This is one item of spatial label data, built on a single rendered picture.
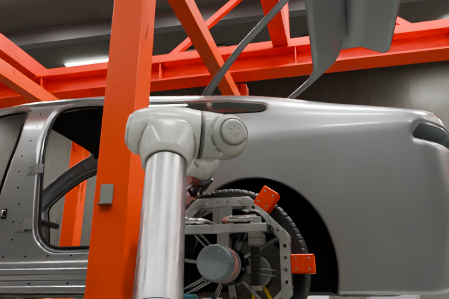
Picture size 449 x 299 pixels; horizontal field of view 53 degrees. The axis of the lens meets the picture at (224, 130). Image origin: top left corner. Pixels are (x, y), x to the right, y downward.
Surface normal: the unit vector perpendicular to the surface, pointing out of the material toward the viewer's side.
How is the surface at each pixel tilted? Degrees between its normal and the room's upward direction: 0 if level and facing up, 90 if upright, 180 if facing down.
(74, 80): 90
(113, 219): 90
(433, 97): 90
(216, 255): 90
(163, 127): 72
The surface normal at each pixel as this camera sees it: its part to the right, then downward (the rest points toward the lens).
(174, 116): 0.18, -0.56
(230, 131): 0.32, -0.18
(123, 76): -0.23, -0.34
